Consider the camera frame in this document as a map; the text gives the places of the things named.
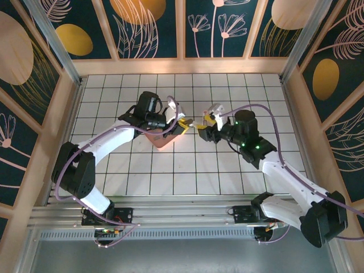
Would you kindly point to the pink plastic tray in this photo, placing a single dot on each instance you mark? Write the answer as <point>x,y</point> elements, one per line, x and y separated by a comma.
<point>165,143</point>

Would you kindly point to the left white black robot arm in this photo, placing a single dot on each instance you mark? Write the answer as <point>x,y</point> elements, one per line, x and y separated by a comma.
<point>113,142</point>

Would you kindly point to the grey metal sheet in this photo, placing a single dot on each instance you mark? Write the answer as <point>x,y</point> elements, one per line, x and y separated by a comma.
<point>182,256</point>

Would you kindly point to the aluminium side rail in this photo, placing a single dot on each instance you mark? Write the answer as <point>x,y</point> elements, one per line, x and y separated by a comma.
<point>74,113</point>
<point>293,113</point>

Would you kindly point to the aluminium mounting rail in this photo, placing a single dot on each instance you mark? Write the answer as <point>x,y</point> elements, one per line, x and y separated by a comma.
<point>182,211</point>

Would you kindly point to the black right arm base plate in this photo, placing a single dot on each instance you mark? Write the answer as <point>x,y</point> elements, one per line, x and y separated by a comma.
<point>241,214</point>

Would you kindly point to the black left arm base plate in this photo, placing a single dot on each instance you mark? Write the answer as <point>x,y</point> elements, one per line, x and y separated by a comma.
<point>125,214</point>

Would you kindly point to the aluminium frame post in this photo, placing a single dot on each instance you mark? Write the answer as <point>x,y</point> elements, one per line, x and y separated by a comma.
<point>307,37</point>
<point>57,45</point>

